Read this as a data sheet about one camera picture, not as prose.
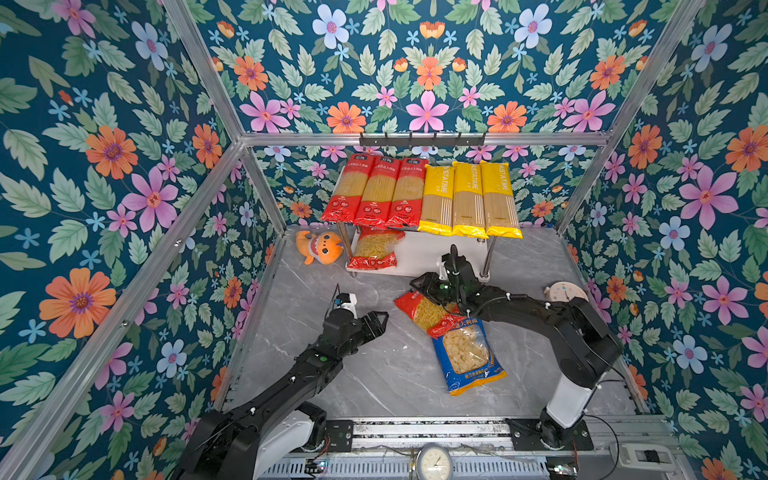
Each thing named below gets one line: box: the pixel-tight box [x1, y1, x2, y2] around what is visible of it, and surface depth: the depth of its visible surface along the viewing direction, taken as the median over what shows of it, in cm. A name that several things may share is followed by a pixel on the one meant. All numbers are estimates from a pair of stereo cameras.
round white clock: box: [544, 282, 589, 302], surface depth 100 cm
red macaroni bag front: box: [348, 225, 406, 269], surface depth 100 cm
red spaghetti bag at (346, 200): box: [322, 154, 375, 225], surface depth 79 cm
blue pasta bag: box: [432, 317, 507, 396], surface depth 84 cm
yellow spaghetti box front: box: [452, 161, 489, 239], surface depth 78 cm
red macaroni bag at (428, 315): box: [394, 291, 467, 338], surface depth 92 cm
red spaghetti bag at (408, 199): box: [386, 158, 429, 229], surface depth 80 cm
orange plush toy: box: [295, 230, 343, 266], surface depth 107 cm
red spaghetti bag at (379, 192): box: [354, 156, 403, 227], surface depth 79 cm
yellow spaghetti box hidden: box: [480, 160, 524, 239], surface depth 78 cm
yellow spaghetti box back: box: [417, 164, 455, 237], surface depth 77 cm
